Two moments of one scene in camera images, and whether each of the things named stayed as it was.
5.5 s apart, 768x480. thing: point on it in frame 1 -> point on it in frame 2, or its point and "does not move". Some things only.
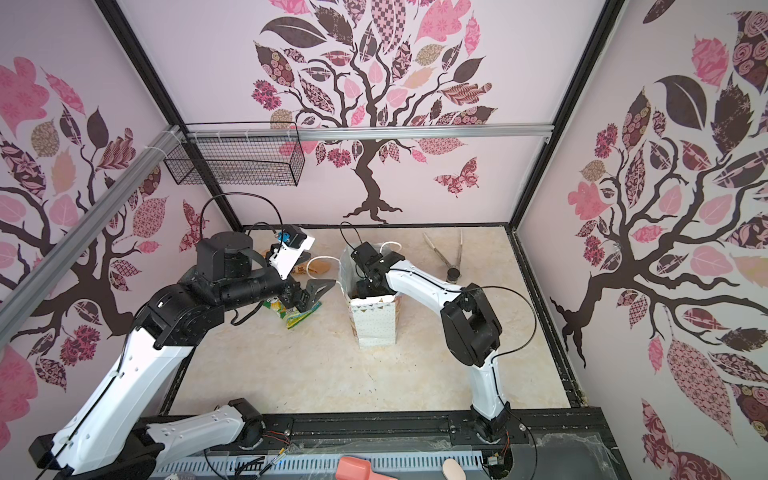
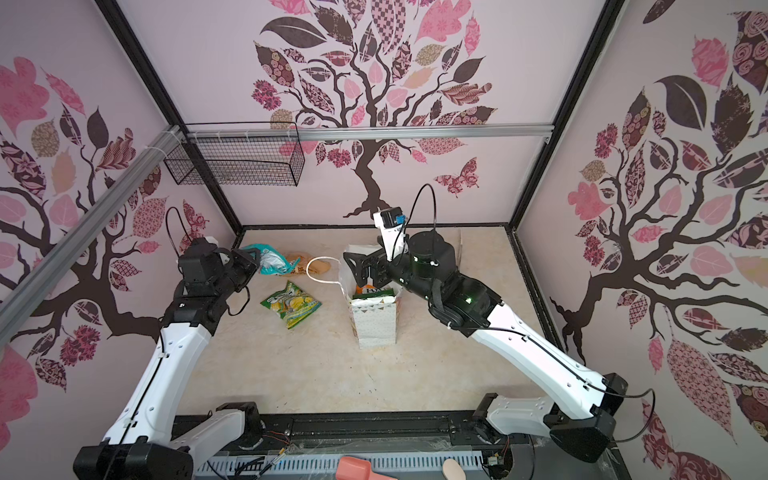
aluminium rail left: x=16 y=302 does not move
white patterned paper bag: x=374 y=320 does not move
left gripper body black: x=289 y=295 -> x=241 y=268
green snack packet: x=291 y=315 does not move
